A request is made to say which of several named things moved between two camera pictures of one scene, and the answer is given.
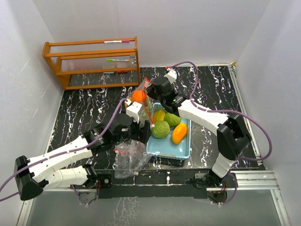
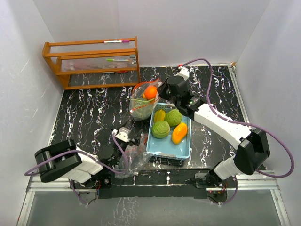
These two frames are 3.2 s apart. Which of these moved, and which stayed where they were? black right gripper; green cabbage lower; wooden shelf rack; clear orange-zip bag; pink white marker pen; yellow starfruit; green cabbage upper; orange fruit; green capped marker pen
Moved: orange fruit; black right gripper; clear orange-zip bag
Stayed: green cabbage lower; pink white marker pen; yellow starfruit; green cabbage upper; green capped marker pen; wooden shelf rack
